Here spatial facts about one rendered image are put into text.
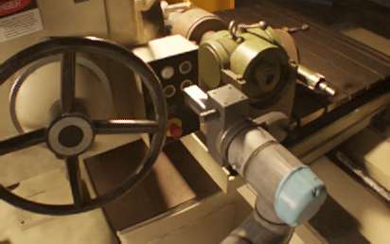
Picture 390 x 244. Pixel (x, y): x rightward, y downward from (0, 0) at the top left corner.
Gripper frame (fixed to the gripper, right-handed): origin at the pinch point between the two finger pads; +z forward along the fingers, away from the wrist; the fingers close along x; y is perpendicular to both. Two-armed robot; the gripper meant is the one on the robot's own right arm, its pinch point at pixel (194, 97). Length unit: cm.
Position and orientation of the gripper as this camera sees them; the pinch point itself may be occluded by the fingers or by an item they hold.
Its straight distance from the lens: 59.4
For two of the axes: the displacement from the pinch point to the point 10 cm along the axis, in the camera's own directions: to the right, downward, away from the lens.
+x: 0.3, 8.1, 5.9
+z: -5.0, -5.0, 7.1
